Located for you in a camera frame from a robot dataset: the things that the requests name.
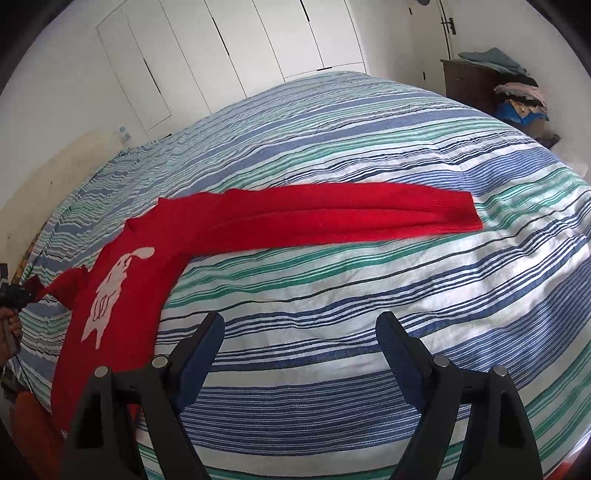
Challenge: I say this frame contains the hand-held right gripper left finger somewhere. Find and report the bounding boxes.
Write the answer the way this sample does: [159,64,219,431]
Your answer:
[60,312,226,480]

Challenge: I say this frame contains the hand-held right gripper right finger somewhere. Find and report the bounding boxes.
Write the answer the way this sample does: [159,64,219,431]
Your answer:
[375,311,544,480]

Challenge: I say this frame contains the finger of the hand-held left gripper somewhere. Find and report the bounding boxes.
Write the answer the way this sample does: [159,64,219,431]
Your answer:
[0,277,44,306]

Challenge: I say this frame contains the red knit sweater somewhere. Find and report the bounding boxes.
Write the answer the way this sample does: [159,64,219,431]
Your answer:
[34,181,484,439]

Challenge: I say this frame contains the pile of mixed clothes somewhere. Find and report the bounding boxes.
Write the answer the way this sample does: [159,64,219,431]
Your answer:
[493,76,550,121]

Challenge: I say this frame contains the person's left hand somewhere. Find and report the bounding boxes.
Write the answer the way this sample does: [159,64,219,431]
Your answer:
[0,307,22,366]

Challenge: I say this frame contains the orange patterned bed sheet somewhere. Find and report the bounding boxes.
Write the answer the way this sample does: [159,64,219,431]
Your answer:
[13,228,43,283]

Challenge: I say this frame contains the striped bed blanket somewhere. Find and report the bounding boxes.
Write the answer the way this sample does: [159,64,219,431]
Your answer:
[9,69,591,480]

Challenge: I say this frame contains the beige headboard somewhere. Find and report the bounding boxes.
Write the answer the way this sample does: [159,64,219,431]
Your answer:
[0,129,126,278]

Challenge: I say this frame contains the person's orange pants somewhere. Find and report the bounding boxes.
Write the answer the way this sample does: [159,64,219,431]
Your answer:
[11,391,66,480]

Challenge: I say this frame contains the blue bag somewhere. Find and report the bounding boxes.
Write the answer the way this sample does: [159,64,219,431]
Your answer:
[496,99,532,123]

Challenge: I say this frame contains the dark wooden dresser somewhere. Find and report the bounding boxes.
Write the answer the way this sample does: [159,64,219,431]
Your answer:
[441,59,513,116]

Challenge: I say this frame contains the white wardrobe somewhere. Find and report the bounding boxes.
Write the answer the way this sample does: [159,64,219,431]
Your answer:
[96,0,370,134]

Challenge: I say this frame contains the white door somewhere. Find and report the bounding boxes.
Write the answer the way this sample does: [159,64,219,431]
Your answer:
[411,0,462,97]

